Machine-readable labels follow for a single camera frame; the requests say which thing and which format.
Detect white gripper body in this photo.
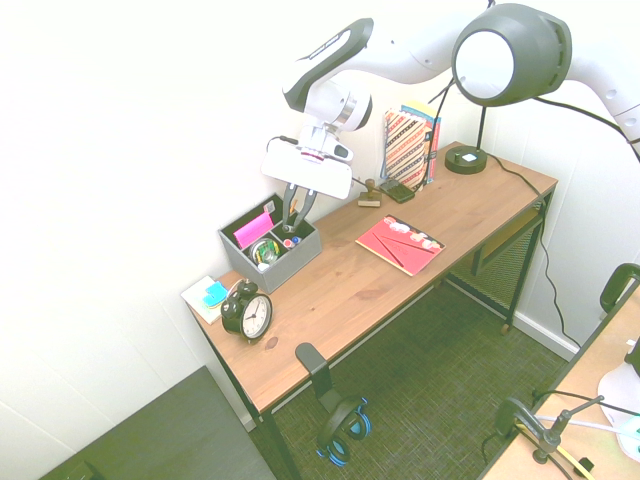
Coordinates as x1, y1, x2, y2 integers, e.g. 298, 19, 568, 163
260, 148, 353, 200

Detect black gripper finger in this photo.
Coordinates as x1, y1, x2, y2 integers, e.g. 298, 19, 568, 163
282, 183, 298, 233
291, 187, 318, 233

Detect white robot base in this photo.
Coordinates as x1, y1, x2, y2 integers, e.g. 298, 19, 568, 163
597, 336, 640, 426

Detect pink sticky note pad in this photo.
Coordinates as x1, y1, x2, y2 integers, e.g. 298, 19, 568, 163
233, 210, 276, 250

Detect grey desk organizer box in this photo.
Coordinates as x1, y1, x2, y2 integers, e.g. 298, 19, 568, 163
217, 193, 323, 295

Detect wooden rubber stamp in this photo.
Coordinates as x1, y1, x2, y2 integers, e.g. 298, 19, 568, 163
356, 178, 384, 209

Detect black phone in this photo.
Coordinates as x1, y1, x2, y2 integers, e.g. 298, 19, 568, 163
378, 179, 417, 205

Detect patterned striped book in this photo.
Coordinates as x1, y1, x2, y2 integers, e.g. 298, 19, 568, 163
381, 106, 432, 194

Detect red sticky notes book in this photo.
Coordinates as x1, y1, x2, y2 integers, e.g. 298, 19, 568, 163
354, 214, 447, 278

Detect black twin bell alarm clock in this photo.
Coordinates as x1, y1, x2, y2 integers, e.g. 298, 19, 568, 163
220, 279, 275, 346

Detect white notepad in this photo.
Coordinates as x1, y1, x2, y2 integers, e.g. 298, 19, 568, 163
180, 274, 234, 326

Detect black headphone hanger hook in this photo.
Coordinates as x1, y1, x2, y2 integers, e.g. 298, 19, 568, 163
294, 342, 342, 407

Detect black and blue headphones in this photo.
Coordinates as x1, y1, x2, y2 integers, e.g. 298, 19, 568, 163
314, 394, 373, 468

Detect wooden desk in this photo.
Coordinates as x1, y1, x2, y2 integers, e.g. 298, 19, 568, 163
186, 188, 559, 480

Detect black desk lamp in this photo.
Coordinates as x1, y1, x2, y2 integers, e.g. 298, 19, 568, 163
444, 3, 573, 176

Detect black cabinet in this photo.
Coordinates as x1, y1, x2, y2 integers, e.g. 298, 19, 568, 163
36, 364, 277, 480

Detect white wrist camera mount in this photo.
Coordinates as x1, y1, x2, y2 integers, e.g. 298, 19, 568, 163
297, 124, 355, 165

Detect black lamp power cable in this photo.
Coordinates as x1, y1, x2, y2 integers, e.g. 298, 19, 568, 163
485, 152, 581, 349

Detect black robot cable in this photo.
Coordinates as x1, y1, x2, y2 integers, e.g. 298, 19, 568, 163
428, 82, 640, 164

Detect yellow and black strap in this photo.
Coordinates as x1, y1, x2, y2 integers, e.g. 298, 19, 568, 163
553, 438, 595, 477

